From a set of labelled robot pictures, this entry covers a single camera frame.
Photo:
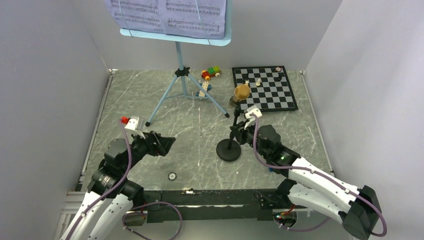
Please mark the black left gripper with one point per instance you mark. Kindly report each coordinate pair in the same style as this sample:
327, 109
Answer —
162, 145

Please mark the small round table insert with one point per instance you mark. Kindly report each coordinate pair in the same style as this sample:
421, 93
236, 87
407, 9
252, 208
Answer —
172, 176

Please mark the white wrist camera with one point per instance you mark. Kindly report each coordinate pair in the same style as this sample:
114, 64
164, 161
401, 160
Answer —
133, 125
251, 114

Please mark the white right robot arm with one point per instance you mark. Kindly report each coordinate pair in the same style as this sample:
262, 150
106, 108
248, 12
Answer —
357, 209

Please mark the colourful toy brick car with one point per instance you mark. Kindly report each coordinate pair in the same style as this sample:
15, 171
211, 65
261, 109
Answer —
211, 72

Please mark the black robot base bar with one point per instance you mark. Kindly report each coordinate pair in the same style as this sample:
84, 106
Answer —
228, 204

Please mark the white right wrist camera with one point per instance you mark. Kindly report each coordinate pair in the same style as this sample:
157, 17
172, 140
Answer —
251, 114

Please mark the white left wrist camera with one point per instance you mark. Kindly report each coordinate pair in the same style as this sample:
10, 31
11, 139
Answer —
133, 125

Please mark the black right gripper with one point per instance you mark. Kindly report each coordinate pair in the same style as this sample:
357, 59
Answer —
240, 133

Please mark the gold microphone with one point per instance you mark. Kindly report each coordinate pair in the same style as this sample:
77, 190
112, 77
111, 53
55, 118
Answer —
241, 93

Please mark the black microphone stand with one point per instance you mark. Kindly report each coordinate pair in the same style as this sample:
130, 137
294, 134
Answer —
228, 149

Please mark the sheet music pages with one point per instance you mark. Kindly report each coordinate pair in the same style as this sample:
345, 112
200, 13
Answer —
202, 19

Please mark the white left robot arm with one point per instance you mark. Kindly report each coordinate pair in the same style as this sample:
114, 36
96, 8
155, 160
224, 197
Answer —
110, 194

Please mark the black white chessboard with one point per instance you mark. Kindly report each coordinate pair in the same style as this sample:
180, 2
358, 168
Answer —
273, 95

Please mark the light blue music stand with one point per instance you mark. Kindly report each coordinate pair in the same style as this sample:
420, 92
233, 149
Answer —
183, 72

